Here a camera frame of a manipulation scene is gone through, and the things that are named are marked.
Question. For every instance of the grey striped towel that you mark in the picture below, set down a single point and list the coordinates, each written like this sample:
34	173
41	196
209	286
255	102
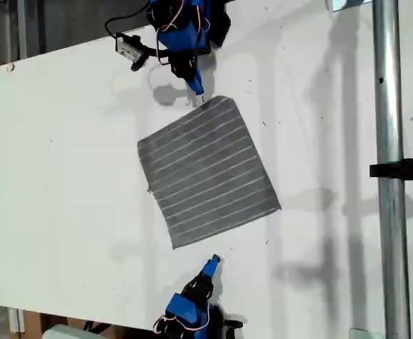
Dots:
206	169

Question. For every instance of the white box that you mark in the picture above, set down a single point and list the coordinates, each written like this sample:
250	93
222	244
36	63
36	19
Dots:
65	332

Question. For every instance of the brown cardboard sheet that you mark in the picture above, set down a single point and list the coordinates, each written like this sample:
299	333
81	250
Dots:
33	323

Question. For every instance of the black clamp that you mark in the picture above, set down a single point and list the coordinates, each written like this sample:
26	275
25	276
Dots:
400	169

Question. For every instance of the black camera stalk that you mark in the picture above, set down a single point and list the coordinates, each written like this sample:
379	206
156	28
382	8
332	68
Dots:
155	51

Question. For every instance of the black camera box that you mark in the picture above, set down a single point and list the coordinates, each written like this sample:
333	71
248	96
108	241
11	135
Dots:
232	328
130	49

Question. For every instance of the steel post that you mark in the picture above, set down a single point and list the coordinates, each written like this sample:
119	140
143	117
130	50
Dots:
389	212

